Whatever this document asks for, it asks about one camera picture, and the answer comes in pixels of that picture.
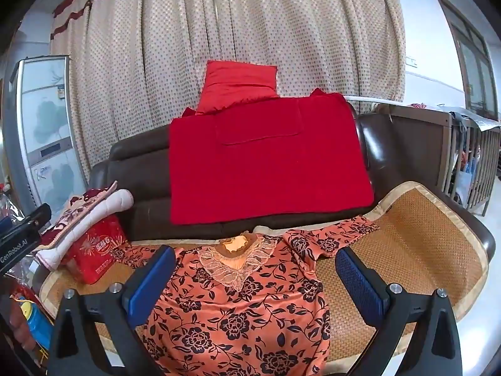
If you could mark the red cloth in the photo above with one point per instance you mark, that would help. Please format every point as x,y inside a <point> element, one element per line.
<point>270,156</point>

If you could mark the blue and yellow toy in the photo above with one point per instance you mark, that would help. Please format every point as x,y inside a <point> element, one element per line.
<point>33,323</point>

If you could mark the orange floral blouse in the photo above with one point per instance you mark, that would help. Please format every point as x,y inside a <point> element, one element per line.
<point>242,313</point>

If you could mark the wooden crib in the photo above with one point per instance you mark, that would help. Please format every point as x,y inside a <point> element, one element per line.
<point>450,156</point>

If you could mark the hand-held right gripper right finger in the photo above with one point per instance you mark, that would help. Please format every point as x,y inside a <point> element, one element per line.
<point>362,286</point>

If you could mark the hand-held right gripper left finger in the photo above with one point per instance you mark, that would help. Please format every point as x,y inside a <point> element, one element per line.
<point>150,282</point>

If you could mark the woven bamboo mat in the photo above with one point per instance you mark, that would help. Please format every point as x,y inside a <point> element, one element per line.
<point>411,243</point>

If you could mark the brown framed window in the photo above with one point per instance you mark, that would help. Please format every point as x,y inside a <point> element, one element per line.
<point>471,55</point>

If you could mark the beige dotted curtain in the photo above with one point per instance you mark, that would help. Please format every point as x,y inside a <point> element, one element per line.
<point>219,35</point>

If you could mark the red pillow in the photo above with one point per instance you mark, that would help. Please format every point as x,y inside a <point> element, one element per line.
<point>238,82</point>

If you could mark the brown leather sofa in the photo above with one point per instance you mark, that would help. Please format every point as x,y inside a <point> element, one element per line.
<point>133,188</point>

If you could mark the white standing air conditioner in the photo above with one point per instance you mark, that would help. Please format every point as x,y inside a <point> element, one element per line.
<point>43,125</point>

